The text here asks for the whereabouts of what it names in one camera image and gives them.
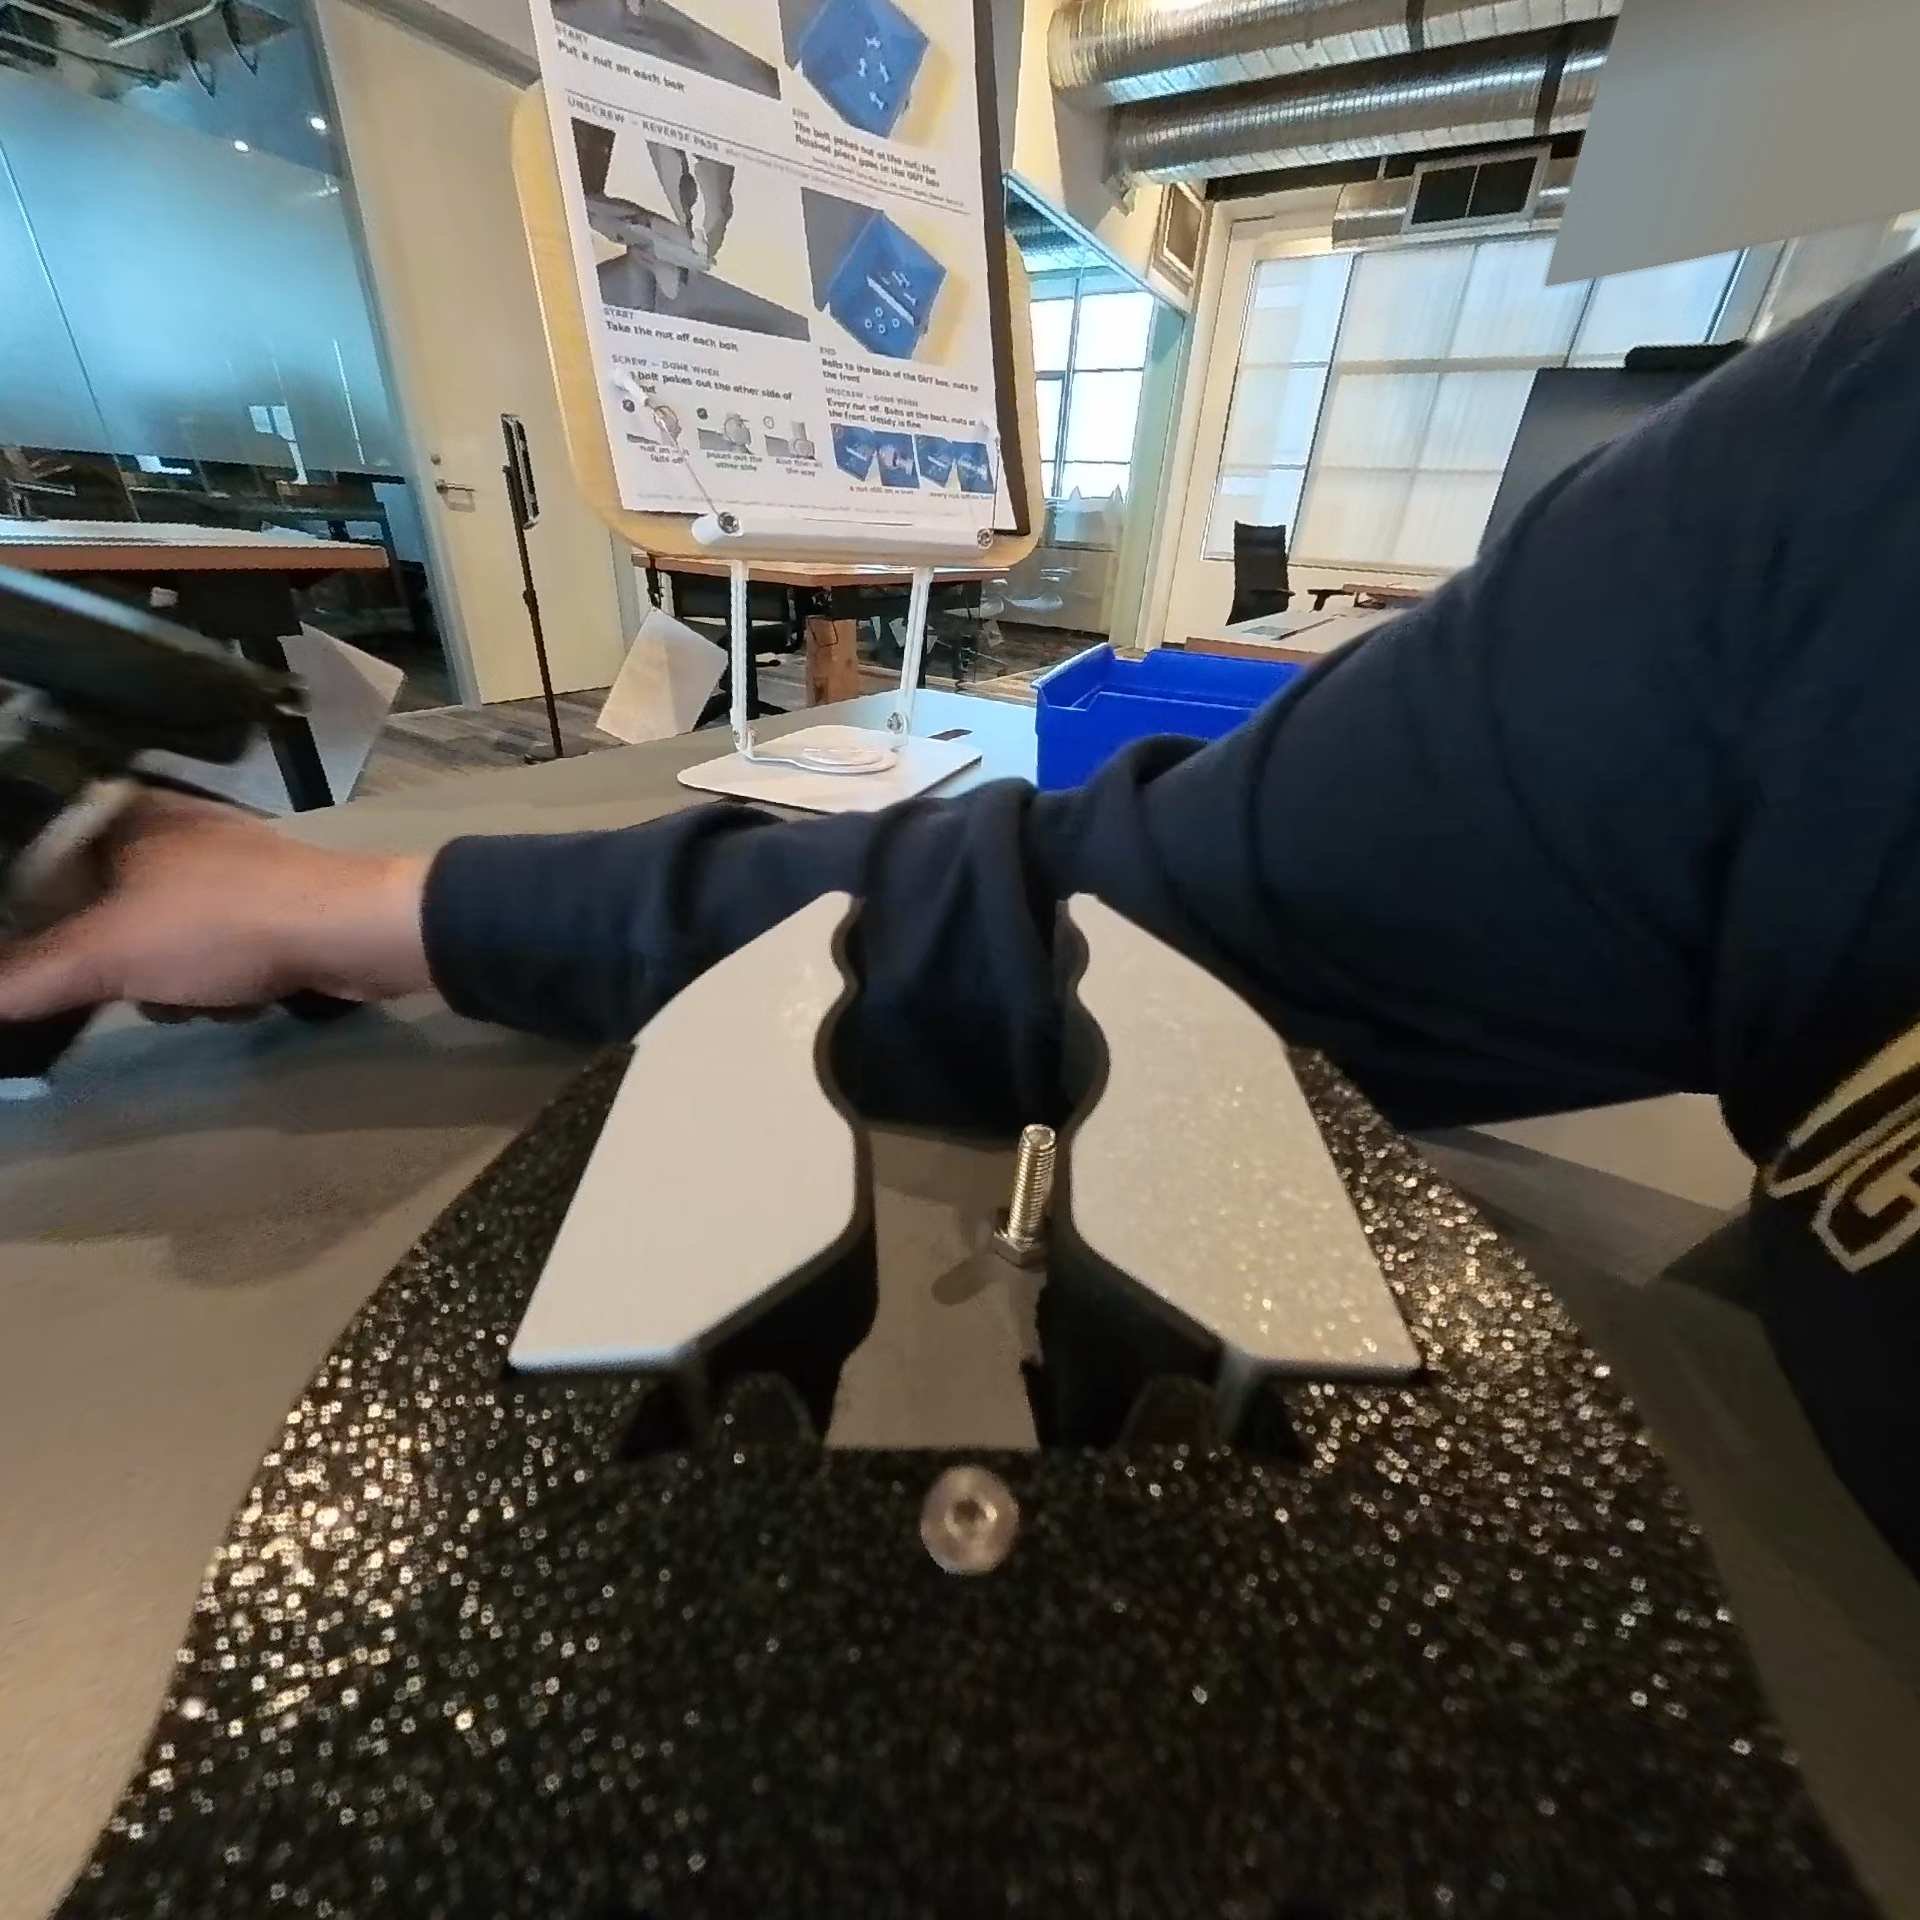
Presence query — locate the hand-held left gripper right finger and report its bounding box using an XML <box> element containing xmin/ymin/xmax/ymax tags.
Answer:
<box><xmin>1042</xmin><ymin>894</ymin><xmax>1424</xmax><ymax>1448</ymax></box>

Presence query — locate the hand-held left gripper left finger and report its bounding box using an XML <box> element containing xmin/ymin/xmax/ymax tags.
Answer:
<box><xmin>508</xmin><ymin>892</ymin><xmax>882</xmax><ymax>1448</ymax></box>

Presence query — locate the silver hex bolt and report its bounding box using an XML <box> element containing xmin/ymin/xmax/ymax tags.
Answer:
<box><xmin>985</xmin><ymin>1123</ymin><xmax>1064</xmax><ymax>1277</ymax></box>

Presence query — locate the blue plastic bin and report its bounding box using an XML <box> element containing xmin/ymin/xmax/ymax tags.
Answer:
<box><xmin>1035</xmin><ymin>642</ymin><xmax>1310</xmax><ymax>791</ymax></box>

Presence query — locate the person's right forearm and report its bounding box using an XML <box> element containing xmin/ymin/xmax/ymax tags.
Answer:
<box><xmin>425</xmin><ymin>246</ymin><xmax>1920</xmax><ymax>1142</ymax></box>

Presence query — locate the person's right hand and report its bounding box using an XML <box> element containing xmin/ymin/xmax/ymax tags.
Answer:
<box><xmin>0</xmin><ymin>786</ymin><xmax>441</xmax><ymax>1036</ymax></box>

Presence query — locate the wooden table with black legs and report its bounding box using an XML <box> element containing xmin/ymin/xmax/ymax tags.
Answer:
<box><xmin>0</xmin><ymin>521</ymin><xmax>396</xmax><ymax>811</ymax></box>

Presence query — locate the black tripod pole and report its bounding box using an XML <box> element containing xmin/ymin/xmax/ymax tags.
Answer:
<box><xmin>502</xmin><ymin>412</ymin><xmax>569</xmax><ymax>759</ymax></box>

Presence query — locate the white door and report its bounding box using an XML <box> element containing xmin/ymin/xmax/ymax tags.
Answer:
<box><xmin>319</xmin><ymin>0</ymin><xmax>630</xmax><ymax>710</ymax></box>

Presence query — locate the wooden board document stand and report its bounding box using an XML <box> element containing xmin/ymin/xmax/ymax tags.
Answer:
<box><xmin>510</xmin><ymin>0</ymin><xmax>1048</xmax><ymax>818</ymax></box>

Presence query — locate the white folded paper sheet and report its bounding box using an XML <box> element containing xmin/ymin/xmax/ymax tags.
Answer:
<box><xmin>598</xmin><ymin>606</ymin><xmax>740</xmax><ymax>746</ymax></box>

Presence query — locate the white desk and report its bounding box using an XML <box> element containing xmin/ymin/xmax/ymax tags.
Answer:
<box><xmin>1192</xmin><ymin>577</ymin><xmax>1449</xmax><ymax>665</ymax></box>

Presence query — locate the long wooden table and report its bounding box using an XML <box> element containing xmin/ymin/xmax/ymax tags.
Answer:
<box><xmin>630</xmin><ymin>547</ymin><xmax>1037</xmax><ymax>714</ymax></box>

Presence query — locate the printed instruction sheet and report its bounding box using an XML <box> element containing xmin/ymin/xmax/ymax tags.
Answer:
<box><xmin>528</xmin><ymin>0</ymin><xmax>1004</xmax><ymax>530</ymax></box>

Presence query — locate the black display screen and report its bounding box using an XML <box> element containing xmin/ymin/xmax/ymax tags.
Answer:
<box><xmin>1485</xmin><ymin>342</ymin><xmax>1757</xmax><ymax>568</ymax></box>

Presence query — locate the ceiling air vent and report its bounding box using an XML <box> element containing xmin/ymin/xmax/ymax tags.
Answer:
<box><xmin>1407</xmin><ymin>147</ymin><xmax>1557</xmax><ymax>239</ymax></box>

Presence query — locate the silver ceiling duct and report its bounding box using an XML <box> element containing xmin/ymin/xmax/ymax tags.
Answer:
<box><xmin>1048</xmin><ymin>0</ymin><xmax>1622</xmax><ymax>104</ymax></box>
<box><xmin>1111</xmin><ymin>30</ymin><xmax>1614</xmax><ymax>185</ymax></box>

